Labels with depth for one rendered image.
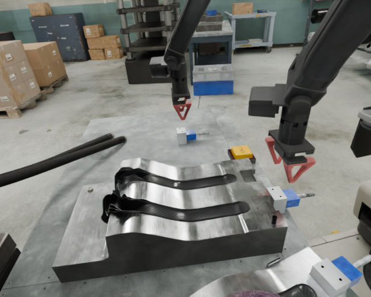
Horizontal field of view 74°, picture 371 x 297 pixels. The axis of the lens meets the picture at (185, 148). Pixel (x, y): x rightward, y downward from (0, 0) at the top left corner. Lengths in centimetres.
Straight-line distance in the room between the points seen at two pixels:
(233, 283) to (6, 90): 402
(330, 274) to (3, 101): 422
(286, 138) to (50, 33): 735
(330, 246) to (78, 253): 112
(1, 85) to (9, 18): 482
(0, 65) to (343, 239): 404
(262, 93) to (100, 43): 682
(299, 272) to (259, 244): 9
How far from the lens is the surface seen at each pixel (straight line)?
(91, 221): 67
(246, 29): 703
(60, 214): 83
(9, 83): 418
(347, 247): 143
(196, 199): 62
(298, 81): 46
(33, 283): 70
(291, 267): 57
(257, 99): 54
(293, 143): 59
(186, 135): 99
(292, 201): 72
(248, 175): 72
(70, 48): 751
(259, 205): 65
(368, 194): 91
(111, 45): 715
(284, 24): 717
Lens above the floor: 132
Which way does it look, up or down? 32 degrees down
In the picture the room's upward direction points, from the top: 5 degrees counter-clockwise
